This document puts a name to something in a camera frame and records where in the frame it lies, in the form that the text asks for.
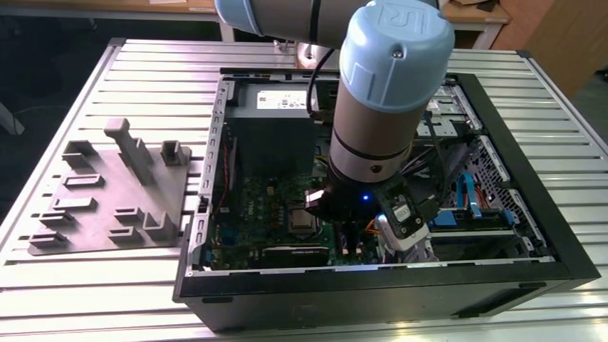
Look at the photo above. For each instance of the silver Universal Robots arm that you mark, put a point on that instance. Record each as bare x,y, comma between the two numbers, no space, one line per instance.
380,124

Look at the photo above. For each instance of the black RAM slot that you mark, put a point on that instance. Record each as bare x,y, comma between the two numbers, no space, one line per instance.
334,237

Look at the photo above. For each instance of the silver CPU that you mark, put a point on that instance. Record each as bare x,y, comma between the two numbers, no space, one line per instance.
304,220

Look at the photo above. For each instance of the green motherboard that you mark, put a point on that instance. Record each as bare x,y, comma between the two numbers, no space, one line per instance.
265,210

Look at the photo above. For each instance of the black graphics card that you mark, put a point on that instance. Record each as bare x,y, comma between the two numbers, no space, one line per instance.
294,254

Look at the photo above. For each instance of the hard disk in blue carrier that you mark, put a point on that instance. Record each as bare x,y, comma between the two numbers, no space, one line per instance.
446,219

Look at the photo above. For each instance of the grey power supply unit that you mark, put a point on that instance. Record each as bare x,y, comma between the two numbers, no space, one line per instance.
270,142

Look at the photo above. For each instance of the blue board connector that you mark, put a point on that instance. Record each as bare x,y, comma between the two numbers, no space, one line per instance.
228,237

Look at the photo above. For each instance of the black PC case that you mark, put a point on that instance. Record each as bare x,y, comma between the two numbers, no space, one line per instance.
332,303

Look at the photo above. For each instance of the metal disk bay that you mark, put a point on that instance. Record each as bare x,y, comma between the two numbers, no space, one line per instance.
474,233

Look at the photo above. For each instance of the metal drive cage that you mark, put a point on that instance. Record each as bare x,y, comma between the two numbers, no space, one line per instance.
450,124

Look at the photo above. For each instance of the grey parts rack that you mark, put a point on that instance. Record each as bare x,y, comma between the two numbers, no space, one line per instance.
118,171

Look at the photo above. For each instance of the wooden desk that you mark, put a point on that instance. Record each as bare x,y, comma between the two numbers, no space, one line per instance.
480,14

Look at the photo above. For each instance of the brown wooden cabinet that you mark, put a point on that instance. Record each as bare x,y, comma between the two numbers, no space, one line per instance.
560,35

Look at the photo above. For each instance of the grey chair leg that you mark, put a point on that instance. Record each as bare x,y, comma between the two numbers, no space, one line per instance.
9,121

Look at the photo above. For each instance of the black camera bracket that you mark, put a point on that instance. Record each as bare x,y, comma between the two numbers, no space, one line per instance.
386,199

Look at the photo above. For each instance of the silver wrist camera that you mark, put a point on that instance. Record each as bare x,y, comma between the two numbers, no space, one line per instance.
408,238

